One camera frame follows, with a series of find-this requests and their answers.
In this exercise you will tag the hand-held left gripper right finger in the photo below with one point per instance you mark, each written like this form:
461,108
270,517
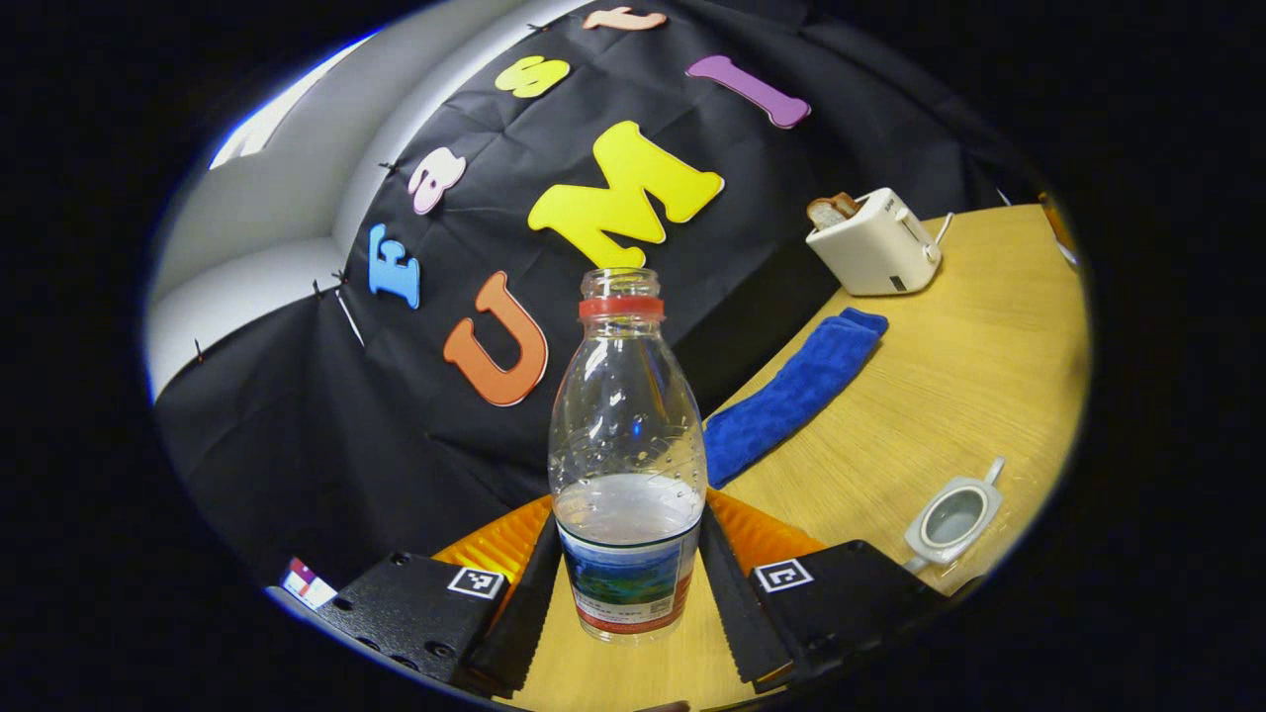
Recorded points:
737,613

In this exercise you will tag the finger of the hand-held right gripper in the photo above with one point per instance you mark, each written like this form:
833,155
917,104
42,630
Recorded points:
1056,225

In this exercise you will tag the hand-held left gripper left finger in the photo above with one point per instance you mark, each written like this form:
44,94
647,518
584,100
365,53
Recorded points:
524,623

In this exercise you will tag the clear plastic water bottle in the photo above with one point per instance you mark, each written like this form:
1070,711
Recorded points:
625,415

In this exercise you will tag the white toaster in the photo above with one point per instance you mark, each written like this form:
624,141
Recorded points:
875,247

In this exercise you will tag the blue towel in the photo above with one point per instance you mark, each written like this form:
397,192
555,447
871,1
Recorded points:
791,396

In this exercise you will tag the bread slice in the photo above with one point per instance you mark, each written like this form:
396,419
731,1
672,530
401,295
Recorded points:
831,210

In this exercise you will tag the black backdrop cloth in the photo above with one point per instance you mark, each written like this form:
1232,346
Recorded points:
297,445

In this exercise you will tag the ceiling light panel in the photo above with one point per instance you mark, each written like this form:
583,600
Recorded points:
277,114

